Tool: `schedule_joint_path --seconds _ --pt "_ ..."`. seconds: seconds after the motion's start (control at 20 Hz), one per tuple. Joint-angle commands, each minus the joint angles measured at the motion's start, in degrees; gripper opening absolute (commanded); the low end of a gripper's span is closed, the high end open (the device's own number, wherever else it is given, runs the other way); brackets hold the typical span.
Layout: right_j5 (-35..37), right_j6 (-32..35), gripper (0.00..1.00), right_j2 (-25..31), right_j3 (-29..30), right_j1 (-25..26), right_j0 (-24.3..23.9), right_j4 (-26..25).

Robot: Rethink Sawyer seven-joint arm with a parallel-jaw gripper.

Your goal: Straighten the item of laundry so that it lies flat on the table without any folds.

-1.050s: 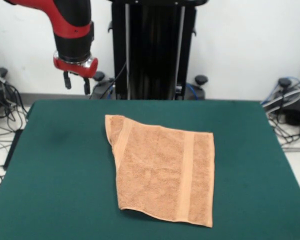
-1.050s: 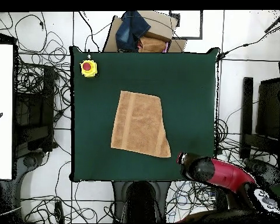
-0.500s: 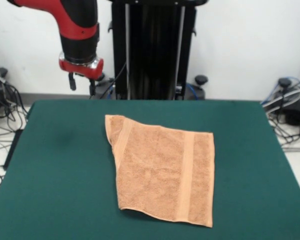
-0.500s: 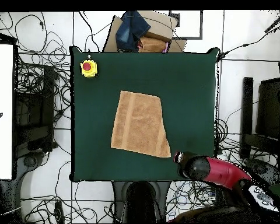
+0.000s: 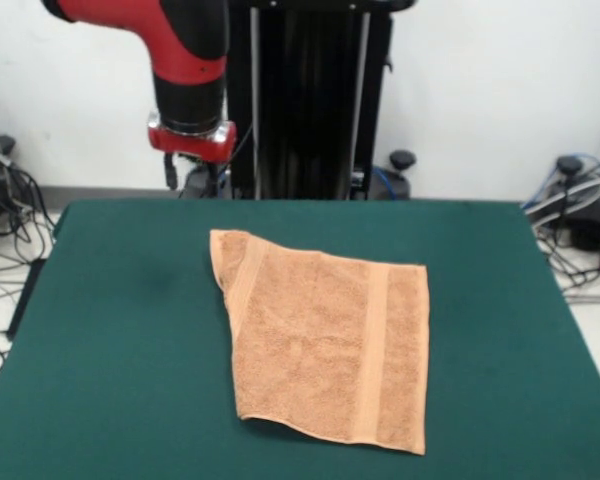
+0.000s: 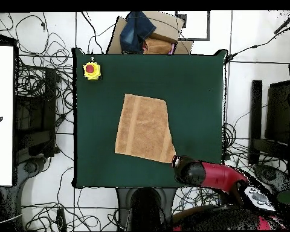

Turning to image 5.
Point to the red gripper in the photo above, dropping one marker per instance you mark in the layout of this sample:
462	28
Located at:
190	145

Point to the tan terry towel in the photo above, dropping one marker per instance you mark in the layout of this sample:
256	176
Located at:
330	340

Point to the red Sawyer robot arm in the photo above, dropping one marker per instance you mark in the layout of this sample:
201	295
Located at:
180	50

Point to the dark green tablecloth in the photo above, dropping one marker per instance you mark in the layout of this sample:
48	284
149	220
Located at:
480	325

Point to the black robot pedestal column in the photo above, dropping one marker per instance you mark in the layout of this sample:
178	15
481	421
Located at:
305	100

